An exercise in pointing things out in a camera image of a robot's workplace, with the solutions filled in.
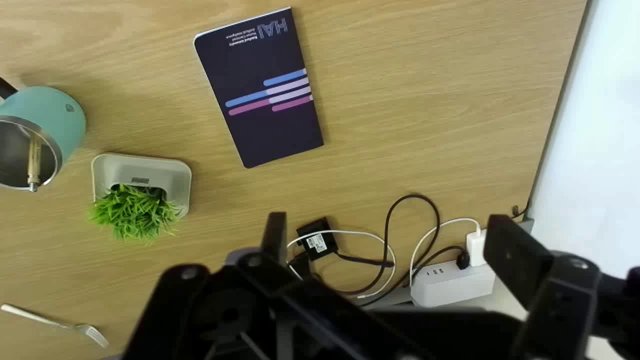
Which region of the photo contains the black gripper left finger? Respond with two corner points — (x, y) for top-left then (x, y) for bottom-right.
(260, 210), (290, 268)

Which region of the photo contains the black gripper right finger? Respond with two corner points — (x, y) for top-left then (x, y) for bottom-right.
(481, 215), (555, 313)

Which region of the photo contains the small black adapter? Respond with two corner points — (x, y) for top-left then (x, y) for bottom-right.
(296, 217), (343, 260)

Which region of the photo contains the white power adapter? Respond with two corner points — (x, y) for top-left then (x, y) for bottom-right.
(464, 227), (489, 268)

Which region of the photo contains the white power strip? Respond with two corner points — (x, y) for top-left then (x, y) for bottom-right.
(407, 260), (495, 310)

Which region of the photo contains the artificial grass in white pot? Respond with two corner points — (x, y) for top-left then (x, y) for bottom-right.
(87, 152), (196, 242)

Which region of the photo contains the dark navy striped notebook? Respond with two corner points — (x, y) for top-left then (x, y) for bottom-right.
(191, 6), (326, 171)

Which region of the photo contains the silver fork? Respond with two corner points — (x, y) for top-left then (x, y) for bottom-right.
(0, 302), (112, 353)

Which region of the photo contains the teal metal mug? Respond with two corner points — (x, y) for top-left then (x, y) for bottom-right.
(0, 77), (89, 196)

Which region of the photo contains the black cable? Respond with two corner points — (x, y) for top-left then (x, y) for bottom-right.
(331, 193), (471, 300)

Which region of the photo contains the white cable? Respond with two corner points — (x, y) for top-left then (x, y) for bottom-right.
(285, 217), (481, 304)

